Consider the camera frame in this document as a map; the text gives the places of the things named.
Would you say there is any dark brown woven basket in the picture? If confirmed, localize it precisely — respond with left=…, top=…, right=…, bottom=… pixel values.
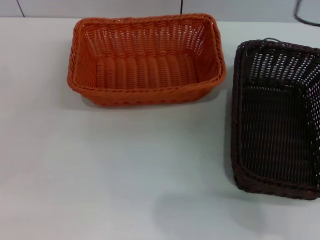
left=231, top=37, right=320, bottom=201

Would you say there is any orange woven plastic basket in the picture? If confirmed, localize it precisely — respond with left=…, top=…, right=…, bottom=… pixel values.
left=65, top=13, right=227, bottom=108

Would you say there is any thick dark curved cable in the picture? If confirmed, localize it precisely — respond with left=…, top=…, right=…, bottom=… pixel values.
left=293, top=0, right=320, bottom=27

